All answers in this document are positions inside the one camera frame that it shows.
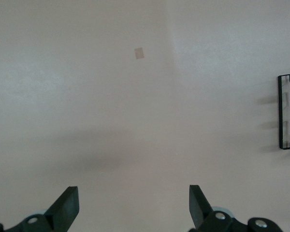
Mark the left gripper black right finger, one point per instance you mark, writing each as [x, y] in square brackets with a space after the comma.
[200, 212]

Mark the small brown tape square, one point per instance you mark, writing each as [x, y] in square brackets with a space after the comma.
[139, 53]

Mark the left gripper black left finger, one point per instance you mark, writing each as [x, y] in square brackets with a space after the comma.
[62, 212]

